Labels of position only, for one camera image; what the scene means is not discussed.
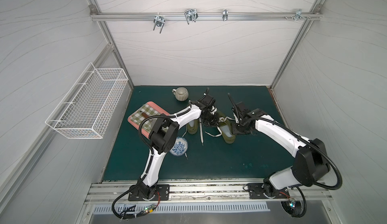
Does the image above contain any olive green shoe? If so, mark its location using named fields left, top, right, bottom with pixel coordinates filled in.
left=201, top=111, right=236, bottom=144
left=182, top=119, right=199, bottom=137

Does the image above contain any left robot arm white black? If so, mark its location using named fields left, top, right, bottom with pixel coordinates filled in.
left=131, top=93, right=219, bottom=200

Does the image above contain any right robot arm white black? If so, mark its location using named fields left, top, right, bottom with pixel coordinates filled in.
left=232, top=102, right=331, bottom=198

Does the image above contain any striped ceramic cup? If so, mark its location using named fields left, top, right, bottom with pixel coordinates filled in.
left=172, top=87, right=189, bottom=102

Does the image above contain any green table mat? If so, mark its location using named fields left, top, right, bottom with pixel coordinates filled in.
left=103, top=86, right=294, bottom=181

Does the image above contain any blue white patterned bowl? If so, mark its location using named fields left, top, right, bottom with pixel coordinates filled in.
left=169, top=137, right=188, bottom=156

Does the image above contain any pink tray checkered cloth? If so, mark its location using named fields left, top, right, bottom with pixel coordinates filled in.
left=128, top=102, right=169, bottom=138

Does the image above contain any metal clamp hook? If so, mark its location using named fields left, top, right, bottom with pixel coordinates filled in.
left=284, top=9, right=311, bottom=21
left=184, top=9, right=198, bottom=24
left=222, top=9, right=228, bottom=21
left=153, top=15, right=165, bottom=33

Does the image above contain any aluminium crossbar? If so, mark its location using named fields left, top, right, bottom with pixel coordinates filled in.
left=91, top=11, right=323, bottom=21

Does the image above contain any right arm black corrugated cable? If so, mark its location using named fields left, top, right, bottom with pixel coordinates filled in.
left=227, top=92, right=343, bottom=191

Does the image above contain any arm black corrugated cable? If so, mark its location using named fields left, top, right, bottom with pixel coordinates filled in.
left=111, top=106, right=192, bottom=219
left=227, top=92, right=343, bottom=191

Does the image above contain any white wire basket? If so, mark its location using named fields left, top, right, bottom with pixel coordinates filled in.
left=45, top=63, right=129, bottom=139

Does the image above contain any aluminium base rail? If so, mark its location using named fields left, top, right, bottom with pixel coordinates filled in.
left=84, top=178, right=333, bottom=205

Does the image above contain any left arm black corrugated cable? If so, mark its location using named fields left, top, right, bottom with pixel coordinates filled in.
left=111, top=106, right=192, bottom=219

